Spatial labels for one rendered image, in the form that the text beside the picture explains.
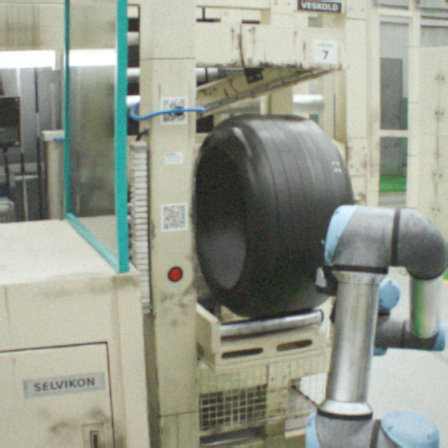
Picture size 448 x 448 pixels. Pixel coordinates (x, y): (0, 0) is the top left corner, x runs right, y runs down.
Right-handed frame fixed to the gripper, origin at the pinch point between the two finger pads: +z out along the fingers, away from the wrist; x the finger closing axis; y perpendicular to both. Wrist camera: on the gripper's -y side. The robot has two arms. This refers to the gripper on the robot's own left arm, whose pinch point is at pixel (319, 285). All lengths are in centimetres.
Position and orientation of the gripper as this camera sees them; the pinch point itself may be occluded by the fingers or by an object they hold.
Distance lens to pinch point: 203.5
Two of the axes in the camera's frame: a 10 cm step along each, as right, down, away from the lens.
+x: -9.3, 0.7, -3.7
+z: -3.7, -0.5, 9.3
